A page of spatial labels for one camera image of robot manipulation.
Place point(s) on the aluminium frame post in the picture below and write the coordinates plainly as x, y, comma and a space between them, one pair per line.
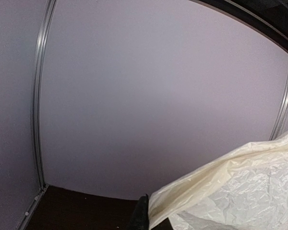
282, 115
41, 44

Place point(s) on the right aluminium frame post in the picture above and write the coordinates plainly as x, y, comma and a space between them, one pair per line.
282, 115

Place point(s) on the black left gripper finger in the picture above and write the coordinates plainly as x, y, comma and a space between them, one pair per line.
139, 219

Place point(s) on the translucent white trash bag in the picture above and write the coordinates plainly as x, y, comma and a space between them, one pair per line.
245, 189

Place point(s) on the left aluminium frame post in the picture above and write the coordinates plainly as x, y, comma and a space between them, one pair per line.
41, 44

